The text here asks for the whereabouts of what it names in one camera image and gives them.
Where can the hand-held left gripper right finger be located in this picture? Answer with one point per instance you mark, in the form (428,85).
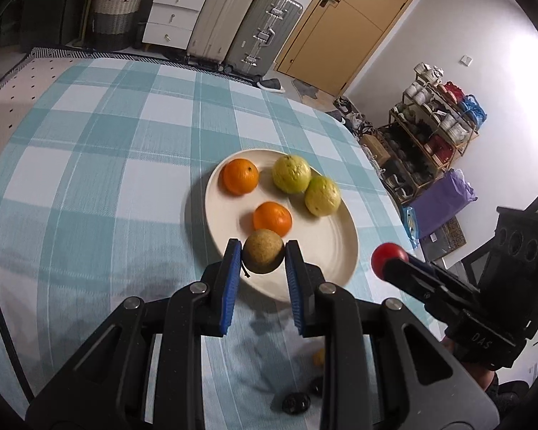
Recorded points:
(296,287)

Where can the white drawer dresser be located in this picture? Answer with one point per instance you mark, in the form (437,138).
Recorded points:
(175,4)

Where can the dark plum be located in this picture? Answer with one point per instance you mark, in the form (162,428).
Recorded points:
(316,385)
(296,402)

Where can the greenish yellow guava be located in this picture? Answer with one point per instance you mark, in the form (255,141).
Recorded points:
(291,174)

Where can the wooden shoe rack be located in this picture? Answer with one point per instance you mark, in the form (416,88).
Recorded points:
(430,143)

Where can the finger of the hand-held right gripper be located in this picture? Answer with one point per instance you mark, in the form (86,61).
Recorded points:
(435,271)
(412,284)

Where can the dotted floor rug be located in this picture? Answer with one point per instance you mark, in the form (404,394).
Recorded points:
(9,94)

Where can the wall light switch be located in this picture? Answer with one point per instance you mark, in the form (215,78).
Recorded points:
(466,59)

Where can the cream round plate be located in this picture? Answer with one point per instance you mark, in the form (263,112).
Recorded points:
(305,233)

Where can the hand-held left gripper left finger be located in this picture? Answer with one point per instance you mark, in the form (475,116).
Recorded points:
(231,287)

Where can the purple bag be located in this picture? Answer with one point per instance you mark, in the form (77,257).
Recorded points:
(444,197)

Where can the grey slipper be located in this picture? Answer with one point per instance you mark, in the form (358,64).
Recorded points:
(271,84)

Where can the orange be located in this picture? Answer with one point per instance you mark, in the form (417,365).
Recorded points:
(240,177)
(272,218)

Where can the silver suitcase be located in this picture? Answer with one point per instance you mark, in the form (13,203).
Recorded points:
(264,29)

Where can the wicker laundry basket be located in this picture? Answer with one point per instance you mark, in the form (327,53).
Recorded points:
(116,14)

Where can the blue printed packet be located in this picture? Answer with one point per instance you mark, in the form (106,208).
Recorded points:
(410,225)

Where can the wooden door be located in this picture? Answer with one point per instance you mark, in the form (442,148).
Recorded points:
(349,22)

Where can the beige suitcase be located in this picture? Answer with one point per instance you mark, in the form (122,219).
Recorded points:
(222,13)

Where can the red cherry tomato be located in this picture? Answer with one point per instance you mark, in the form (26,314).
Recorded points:
(388,257)

